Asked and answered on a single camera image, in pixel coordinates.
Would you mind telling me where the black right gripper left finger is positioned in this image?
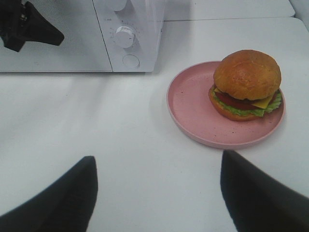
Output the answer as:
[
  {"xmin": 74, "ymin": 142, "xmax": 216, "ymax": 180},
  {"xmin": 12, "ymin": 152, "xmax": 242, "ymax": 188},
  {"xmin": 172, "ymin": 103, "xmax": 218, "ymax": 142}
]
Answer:
[{"xmin": 0, "ymin": 156, "xmax": 98, "ymax": 232}]

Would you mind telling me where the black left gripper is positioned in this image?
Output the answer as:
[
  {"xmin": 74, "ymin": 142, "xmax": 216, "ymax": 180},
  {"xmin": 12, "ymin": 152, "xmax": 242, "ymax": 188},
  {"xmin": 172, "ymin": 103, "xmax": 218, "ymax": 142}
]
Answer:
[{"xmin": 0, "ymin": 0, "xmax": 64, "ymax": 52}]

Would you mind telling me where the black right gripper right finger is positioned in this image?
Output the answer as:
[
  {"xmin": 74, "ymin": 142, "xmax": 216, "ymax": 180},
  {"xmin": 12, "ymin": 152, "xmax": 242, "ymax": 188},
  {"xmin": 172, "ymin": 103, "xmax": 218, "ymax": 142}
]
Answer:
[{"xmin": 220, "ymin": 150, "xmax": 309, "ymax": 232}]

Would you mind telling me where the white microwave door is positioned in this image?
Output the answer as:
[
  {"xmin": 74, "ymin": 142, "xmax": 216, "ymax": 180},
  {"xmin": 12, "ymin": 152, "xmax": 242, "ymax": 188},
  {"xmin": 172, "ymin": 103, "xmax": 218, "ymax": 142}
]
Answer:
[{"xmin": 0, "ymin": 0, "xmax": 112, "ymax": 72}]

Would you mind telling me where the white timer knob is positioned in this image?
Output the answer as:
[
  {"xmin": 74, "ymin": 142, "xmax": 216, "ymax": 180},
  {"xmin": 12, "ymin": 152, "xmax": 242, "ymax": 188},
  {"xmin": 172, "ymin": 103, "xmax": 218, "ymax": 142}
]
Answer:
[{"xmin": 114, "ymin": 26, "xmax": 135, "ymax": 48}]

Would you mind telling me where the round white door button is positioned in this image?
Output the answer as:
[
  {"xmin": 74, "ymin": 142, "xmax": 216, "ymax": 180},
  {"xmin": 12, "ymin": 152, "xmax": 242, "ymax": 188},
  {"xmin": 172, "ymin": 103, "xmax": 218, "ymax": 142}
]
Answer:
[{"xmin": 123, "ymin": 54, "xmax": 140, "ymax": 68}]

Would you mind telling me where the burger with lettuce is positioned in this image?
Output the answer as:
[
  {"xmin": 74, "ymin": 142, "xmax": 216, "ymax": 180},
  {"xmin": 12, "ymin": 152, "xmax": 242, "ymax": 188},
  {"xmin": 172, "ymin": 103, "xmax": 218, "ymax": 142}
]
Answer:
[{"xmin": 208, "ymin": 50, "xmax": 283, "ymax": 121}]

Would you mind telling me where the pink plate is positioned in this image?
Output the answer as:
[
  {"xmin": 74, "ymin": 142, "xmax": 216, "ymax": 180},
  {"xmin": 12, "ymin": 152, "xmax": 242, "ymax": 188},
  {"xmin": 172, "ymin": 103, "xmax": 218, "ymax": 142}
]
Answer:
[{"xmin": 166, "ymin": 61, "xmax": 286, "ymax": 149}]

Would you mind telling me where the white microwave oven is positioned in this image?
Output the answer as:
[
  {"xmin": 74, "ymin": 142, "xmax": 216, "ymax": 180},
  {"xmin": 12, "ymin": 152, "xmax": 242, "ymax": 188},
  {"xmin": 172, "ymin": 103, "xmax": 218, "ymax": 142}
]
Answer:
[{"xmin": 0, "ymin": 0, "xmax": 167, "ymax": 73}]

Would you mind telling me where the white upper power knob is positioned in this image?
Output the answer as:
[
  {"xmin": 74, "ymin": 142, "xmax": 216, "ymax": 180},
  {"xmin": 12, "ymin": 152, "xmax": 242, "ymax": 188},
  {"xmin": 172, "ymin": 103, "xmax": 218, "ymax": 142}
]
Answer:
[{"xmin": 113, "ymin": 0, "xmax": 131, "ymax": 12}]

